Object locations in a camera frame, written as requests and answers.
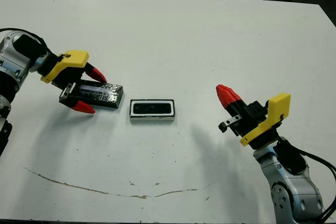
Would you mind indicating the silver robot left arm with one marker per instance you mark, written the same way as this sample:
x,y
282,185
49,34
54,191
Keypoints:
x,y
15,58

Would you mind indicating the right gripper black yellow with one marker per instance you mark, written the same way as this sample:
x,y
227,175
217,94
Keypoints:
x,y
262,127

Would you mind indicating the white-lined camera box base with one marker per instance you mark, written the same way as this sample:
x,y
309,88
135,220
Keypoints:
x,y
152,120

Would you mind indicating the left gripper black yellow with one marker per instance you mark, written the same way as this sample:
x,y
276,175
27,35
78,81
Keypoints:
x,y
65,69

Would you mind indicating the black camera box lid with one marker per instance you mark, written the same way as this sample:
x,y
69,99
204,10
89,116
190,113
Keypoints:
x,y
105,93

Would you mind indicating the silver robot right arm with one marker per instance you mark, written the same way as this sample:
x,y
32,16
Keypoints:
x,y
294,190

